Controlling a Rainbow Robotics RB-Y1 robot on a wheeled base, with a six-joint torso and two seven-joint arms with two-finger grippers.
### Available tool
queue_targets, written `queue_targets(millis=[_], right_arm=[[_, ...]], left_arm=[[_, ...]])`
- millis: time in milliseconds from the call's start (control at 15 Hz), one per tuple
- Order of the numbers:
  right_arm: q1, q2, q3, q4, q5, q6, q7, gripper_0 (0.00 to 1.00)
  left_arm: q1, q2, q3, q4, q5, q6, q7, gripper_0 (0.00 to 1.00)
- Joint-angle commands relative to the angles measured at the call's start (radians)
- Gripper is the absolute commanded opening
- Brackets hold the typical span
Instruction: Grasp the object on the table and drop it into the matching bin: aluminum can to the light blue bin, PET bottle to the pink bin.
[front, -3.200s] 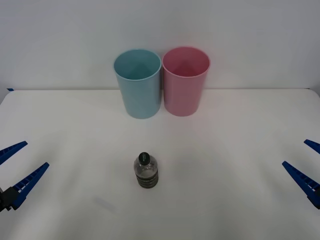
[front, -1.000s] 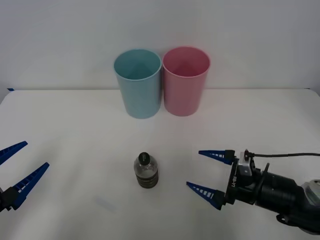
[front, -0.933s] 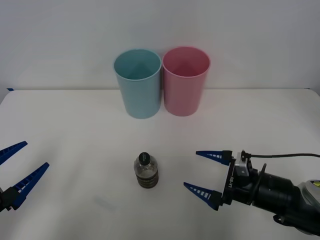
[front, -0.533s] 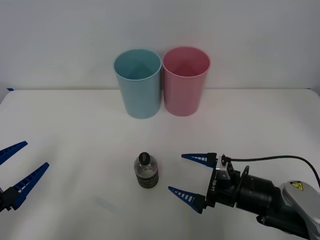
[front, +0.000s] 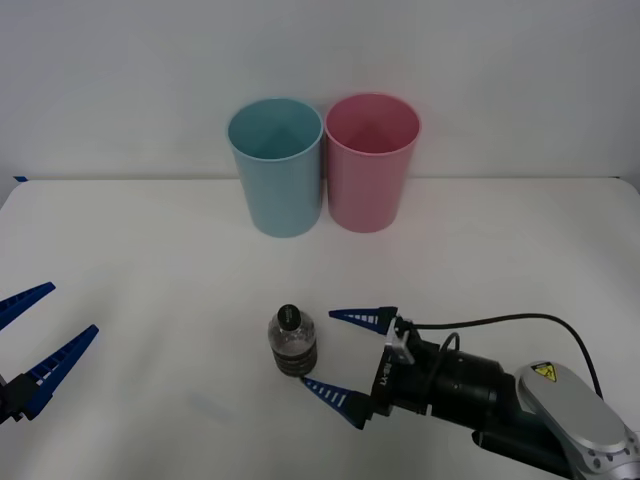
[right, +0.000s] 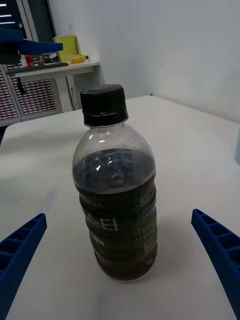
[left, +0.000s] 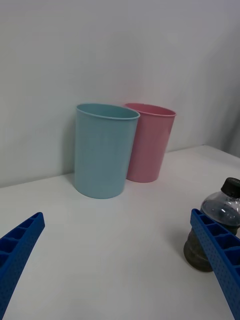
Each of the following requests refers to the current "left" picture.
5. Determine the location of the small dark plastic bottle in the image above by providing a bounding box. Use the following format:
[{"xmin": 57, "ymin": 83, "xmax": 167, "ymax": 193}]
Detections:
[{"xmin": 182, "ymin": 177, "xmax": 240, "ymax": 273}]

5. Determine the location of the pink plastic bin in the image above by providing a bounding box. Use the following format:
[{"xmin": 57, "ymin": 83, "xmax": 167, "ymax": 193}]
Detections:
[{"xmin": 124, "ymin": 102, "xmax": 178, "ymax": 184}]

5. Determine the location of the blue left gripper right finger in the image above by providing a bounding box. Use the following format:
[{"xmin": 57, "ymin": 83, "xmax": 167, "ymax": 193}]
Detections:
[{"xmin": 190, "ymin": 208, "xmax": 240, "ymax": 320}]

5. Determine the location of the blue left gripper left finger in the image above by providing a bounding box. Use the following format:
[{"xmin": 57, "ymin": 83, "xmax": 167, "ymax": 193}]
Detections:
[{"xmin": 0, "ymin": 211, "xmax": 46, "ymax": 315}]

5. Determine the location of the pale blue plastic bin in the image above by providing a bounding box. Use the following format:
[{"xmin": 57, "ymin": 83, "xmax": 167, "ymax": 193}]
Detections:
[{"xmin": 74, "ymin": 102, "xmax": 141, "ymax": 200}]

